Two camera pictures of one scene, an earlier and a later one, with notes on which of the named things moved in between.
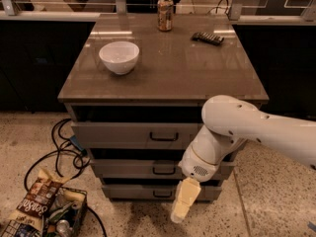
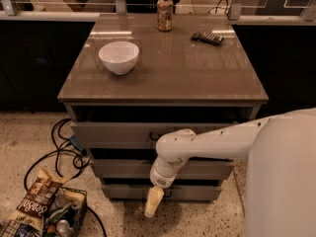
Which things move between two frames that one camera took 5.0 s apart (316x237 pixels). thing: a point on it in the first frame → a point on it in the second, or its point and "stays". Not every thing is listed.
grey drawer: x=151 y=170 stays
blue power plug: x=77 y=144 stays
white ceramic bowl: x=120 y=57 stays
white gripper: x=195 y=166 → x=160 y=181
